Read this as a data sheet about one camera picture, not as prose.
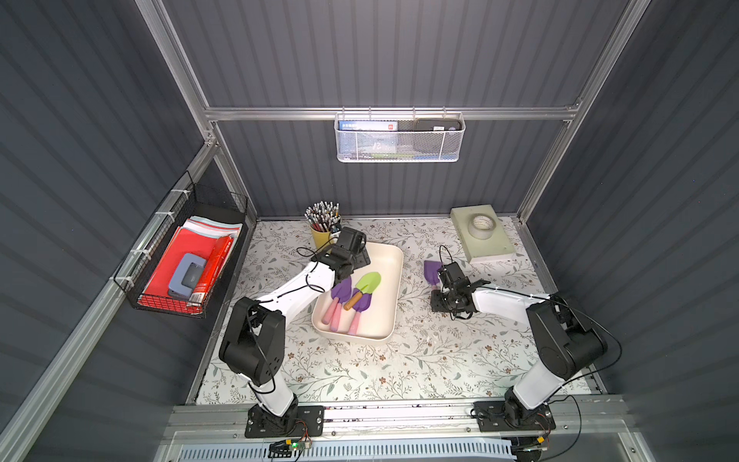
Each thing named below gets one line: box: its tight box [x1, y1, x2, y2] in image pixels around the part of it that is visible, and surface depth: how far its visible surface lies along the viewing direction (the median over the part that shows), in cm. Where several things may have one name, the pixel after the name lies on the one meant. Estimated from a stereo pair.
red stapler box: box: [186, 234, 235, 308], surface depth 71 cm
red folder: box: [143, 227, 220, 298], surface depth 71 cm
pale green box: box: [450, 204, 517, 264], surface depth 113 cm
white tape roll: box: [467, 213, 497, 240], surface depth 114 cm
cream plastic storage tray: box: [311, 242, 404, 340], surface depth 98 cm
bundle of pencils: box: [304, 200, 342, 233], surface depth 98 cm
